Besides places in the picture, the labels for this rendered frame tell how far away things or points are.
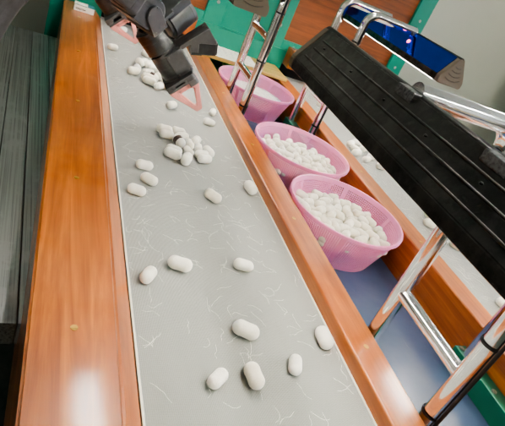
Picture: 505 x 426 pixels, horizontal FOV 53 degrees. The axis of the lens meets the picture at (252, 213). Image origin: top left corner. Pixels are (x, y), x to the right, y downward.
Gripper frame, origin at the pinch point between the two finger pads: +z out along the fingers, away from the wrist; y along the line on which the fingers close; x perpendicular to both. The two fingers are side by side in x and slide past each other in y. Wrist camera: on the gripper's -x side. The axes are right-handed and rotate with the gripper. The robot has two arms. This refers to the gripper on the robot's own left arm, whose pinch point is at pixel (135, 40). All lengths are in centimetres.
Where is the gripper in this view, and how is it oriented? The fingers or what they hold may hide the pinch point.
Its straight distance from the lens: 146.3
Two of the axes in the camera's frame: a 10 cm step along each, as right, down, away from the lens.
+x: -8.6, 5.1, 0.8
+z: 4.4, 6.4, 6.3
